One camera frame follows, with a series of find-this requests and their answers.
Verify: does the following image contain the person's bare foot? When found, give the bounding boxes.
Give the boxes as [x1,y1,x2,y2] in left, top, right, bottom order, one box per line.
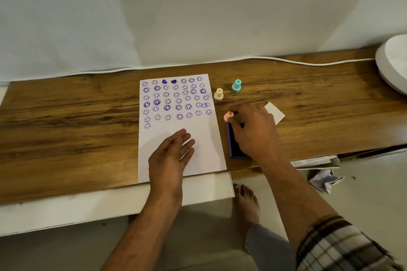
[233,184,261,253]

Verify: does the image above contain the white backdrop cloth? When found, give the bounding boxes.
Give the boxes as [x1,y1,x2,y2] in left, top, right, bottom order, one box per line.
[0,0,407,83]

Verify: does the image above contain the white paper sheet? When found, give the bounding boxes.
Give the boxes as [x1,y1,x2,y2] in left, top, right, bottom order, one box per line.
[138,74,227,184]

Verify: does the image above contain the person's left forearm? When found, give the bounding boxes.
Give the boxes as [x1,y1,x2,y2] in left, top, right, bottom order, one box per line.
[100,192,185,271]

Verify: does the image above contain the person's right hand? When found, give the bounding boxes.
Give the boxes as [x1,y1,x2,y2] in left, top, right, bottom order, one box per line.
[228,104,289,167]

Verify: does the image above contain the purple ink pad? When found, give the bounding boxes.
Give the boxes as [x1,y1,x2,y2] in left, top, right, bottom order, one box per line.
[226,121,252,159]

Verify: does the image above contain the white folded papers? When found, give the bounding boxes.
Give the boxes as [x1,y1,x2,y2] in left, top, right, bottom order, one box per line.
[291,155,341,170]

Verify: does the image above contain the person's left hand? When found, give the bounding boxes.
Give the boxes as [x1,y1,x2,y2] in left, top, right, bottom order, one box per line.
[148,128,196,198]

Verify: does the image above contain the plaid shirt sleeve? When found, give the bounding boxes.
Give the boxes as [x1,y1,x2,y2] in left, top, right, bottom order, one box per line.
[295,215,405,271]

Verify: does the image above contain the white ink pad lid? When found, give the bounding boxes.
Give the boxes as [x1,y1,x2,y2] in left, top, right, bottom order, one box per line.
[263,101,286,126]

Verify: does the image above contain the white cable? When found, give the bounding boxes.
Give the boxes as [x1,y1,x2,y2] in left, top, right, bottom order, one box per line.
[60,56,376,75]

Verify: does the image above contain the white table frame board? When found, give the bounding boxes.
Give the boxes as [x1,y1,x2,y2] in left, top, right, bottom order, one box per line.
[0,172,236,237]

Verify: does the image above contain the white round lamp base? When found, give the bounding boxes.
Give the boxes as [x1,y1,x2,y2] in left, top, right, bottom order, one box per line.
[375,35,407,96]

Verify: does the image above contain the crumpled white paper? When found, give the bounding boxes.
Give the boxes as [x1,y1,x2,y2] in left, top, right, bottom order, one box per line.
[307,169,346,194]

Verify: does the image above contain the person's grey trouser leg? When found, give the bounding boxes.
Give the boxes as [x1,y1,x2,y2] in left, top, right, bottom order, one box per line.
[246,223,297,271]

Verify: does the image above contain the person's right forearm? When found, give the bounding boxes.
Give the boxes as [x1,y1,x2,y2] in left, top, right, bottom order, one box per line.
[261,157,342,250]

